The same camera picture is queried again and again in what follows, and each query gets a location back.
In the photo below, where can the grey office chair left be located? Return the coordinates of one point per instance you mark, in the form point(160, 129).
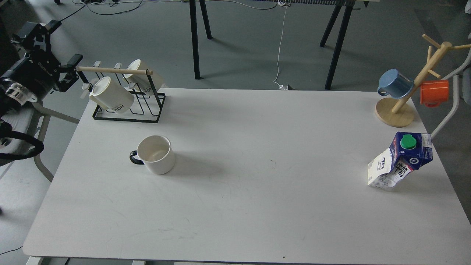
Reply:
point(33, 125)

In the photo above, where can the black wire mug rack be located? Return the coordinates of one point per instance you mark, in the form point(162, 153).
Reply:
point(146, 109)

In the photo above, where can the blue white milk carton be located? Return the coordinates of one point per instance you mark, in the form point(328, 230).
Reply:
point(406, 153)

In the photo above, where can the white chair right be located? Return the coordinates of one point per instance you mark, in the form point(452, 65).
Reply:
point(455, 76)

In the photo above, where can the cream mug on rack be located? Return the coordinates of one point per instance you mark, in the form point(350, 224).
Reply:
point(141, 80)
point(111, 96)

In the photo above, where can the orange mug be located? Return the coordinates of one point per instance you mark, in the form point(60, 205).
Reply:
point(433, 93)

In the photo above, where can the wooden mug tree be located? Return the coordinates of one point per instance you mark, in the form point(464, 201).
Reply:
point(396, 112)

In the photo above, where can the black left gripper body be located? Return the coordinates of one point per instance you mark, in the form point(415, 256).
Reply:
point(35, 75)

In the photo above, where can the black table legs right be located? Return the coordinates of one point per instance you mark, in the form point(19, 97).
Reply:
point(348, 4)

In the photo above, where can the white mug black handle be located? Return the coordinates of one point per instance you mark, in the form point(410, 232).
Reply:
point(155, 152)

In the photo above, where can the blue mug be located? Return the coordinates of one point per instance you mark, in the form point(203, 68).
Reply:
point(394, 84)

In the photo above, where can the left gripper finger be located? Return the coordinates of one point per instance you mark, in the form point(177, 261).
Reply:
point(35, 34)
point(70, 68)

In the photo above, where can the rear cream mug on rack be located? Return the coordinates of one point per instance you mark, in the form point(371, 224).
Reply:
point(141, 80)

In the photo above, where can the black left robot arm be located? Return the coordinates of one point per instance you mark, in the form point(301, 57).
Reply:
point(10, 104)

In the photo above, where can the front cream mug on rack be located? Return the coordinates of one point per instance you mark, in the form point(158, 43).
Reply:
point(111, 96)

